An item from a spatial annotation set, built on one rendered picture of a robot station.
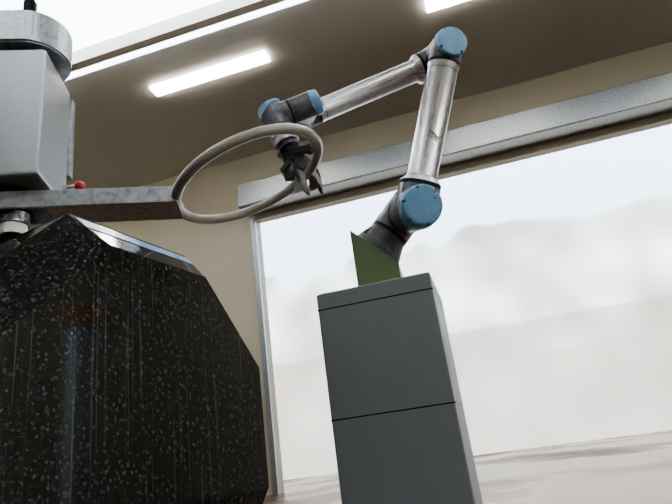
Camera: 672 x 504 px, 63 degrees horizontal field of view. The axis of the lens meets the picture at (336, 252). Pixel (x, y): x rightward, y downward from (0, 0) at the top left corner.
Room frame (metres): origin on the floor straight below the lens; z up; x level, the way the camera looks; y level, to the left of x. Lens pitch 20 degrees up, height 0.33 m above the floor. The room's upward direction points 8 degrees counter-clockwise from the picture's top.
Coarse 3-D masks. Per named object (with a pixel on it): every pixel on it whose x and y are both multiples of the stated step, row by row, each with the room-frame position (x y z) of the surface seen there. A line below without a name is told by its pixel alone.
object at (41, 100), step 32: (0, 64) 1.27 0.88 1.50; (32, 64) 1.28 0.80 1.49; (0, 96) 1.27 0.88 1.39; (32, 96) 1.28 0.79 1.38; (64, 96) 1.44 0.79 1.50; (0, 128) 1.27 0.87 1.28; (32, 128) 1.28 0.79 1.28; (64, 128) 1.46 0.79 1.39; (0, 160) 1.27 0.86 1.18; (32, 160) 1.28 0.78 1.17; (64, 160) 1.47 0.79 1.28
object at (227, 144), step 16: (256, 128) 1.25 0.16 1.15; (272, 128) 1.26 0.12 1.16; (288, 128) 1.29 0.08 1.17; (304, 128) 1.33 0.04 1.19; (224, 144) 1.24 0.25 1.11; (240, 144) 1.25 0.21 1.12; (320, 144) 1.45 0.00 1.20; (208, 160) 1.26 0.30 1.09; (320, 160) 1.55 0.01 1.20; (192, 176) 1.30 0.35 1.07; (176, 192) 1.35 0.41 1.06; (288, 192) 1.68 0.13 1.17; (256, 208) 1.70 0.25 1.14
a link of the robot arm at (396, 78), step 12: (420, 60) 1.73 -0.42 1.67; (384, 72) 1.74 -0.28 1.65; (396, 72) 1.74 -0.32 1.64; (408, 72) 1.75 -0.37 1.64; (420, 72) 1.76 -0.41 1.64; (360, 84) 1.73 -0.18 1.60; (372, 84) 1.73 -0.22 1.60; (384, 84) 1.74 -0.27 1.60; (396, 84) 1.76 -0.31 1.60; (408, 84) 1.79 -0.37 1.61; (324, 96) 1.74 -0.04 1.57; (336, 96) 1.73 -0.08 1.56; (348, 96) 1.73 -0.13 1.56; (360, 96) 1.74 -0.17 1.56; (372, 96) 1.76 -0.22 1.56; (324, 108) 1.73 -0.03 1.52; (336, 108) 1.74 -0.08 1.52; (348, 108) 1.77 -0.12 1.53; (324, 120) 1.77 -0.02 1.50
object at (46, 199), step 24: (0, 192) 1.31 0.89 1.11; (24, 192) 1.32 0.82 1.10; (48, 192) 1.33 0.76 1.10; (72, 192) 1.34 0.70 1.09; (96, 192) 1.35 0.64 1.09; (120, 192) 1.36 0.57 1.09; (144, 192) 1.37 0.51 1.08; (168, 192) 1.38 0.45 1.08; (48, 216) 1.44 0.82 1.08; (96, 216) 1.43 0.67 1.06; (120, 216) 1.45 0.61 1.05; (144, 216) 1.47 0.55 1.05; (168, 216) 1.48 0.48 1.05
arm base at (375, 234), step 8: (376, 224) 1.93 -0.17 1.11; (384, 224) 1.91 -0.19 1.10; (368, 232) 1.92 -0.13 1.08; (376, 232) 1.91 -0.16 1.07; (384, 232) 1.91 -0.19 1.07; (392, 232) 1.91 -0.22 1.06; (368, 240) 1.90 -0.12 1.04; (376, 240) 1.89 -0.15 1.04; (384, 240) 1.90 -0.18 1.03; (392, 240) 1.91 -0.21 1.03; (400, 240) 1.93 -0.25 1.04; (384, 248) 1.90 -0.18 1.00; (392, 248) 1.93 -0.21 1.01; (400, 248) 1.95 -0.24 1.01; (392, 256) 1.93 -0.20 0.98; (400, 256) 1.98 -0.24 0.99
